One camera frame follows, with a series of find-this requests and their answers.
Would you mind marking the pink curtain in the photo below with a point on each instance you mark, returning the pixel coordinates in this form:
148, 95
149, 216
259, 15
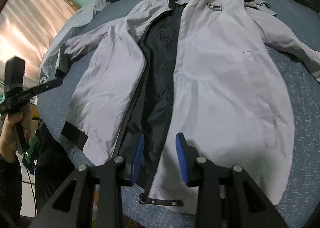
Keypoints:
28, 27

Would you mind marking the light grey pillow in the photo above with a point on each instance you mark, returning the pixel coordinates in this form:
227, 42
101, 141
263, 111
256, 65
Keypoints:
71, 28

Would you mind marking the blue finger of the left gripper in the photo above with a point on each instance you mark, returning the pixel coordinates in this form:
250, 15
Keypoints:
43, 88

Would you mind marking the grey and black jacket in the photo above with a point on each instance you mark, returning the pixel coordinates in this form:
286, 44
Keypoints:
197, 67

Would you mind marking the grey sweatpants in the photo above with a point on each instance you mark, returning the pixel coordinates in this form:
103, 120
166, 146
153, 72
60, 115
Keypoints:
261, 5

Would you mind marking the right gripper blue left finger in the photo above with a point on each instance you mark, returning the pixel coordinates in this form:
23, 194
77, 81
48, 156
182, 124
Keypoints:
72, 203

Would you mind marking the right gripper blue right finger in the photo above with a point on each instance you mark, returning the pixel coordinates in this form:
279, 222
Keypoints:
227, 197

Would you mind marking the person's left hand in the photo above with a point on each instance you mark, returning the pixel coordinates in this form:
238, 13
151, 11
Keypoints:
8, 141

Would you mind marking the left gripper black tracker box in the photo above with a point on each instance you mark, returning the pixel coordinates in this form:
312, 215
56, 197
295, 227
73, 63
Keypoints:
14, 74

